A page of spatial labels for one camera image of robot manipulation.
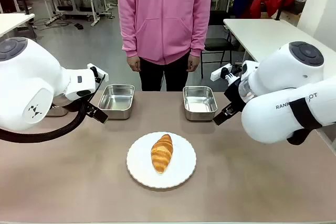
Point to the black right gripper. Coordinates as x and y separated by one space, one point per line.
235 95

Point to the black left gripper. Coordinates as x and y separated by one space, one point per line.
87 106

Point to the golden croissant bread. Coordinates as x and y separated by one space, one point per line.
162 153

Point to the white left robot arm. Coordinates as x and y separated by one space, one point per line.
29 77

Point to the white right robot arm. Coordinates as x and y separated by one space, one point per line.
283 82

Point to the steel rectangular container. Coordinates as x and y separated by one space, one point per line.
199 102
116 100
59 111

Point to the person left hand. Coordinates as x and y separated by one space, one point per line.
192 64

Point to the person right hand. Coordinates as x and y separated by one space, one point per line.
134 64

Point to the white round plate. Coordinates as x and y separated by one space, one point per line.
183 163

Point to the black trousers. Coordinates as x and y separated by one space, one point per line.
153 77

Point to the black office chair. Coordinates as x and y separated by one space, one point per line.
216 43

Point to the white table with pole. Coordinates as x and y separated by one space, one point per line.
257 35

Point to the black floor object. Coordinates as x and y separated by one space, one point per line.
78 26

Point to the white floor power strip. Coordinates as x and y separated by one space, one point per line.
53 20

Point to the pink hoodie torso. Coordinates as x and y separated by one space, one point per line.
164 16

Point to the white side table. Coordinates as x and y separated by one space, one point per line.
13 22

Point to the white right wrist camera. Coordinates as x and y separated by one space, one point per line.
217 74

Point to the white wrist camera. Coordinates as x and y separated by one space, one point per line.
101 71
217 74

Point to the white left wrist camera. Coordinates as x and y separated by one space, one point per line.
101 71

